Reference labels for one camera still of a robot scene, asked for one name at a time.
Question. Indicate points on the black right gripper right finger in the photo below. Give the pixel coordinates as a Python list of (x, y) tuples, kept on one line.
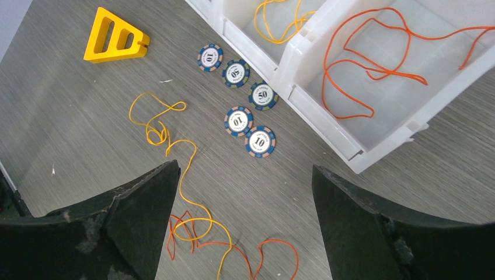
[(367, 236)]

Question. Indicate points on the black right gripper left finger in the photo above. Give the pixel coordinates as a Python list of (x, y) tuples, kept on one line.
[(117, 234)]

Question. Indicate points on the black poker chip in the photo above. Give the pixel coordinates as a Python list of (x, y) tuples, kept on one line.
[(260, 142), (238, 121), (262, 97), (236, 73), (210, 57)]

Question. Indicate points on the right clear plastic bin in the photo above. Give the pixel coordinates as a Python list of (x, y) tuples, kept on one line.
[(368, 75)]

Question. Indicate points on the clear plastic bin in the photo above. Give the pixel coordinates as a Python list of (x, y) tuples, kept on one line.
[(368, 75), (258, 31)]

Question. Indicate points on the yellow triangular plastic part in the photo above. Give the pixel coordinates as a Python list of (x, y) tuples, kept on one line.
[(112, 38)]

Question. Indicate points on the middle clear plastic bin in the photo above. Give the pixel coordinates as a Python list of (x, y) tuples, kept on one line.
[(258, 31)]

